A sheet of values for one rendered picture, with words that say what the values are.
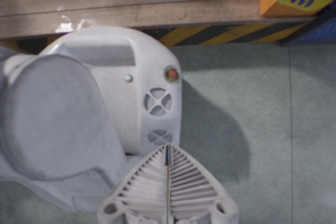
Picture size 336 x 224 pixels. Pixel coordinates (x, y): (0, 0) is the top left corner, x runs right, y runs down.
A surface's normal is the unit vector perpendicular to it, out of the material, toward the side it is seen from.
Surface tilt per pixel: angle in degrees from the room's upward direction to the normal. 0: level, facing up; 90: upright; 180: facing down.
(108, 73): 0
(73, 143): 90
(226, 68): 0
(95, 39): 0
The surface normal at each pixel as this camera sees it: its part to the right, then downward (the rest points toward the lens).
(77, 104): 1.00, -0.01
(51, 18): -0.01, 0.04
